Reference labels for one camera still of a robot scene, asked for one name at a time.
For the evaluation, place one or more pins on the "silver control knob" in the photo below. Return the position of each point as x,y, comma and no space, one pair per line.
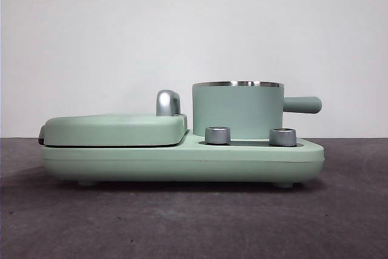
217,136
282,137

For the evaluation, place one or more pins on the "green breakfast maker base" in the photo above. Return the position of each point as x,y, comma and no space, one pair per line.
182,162

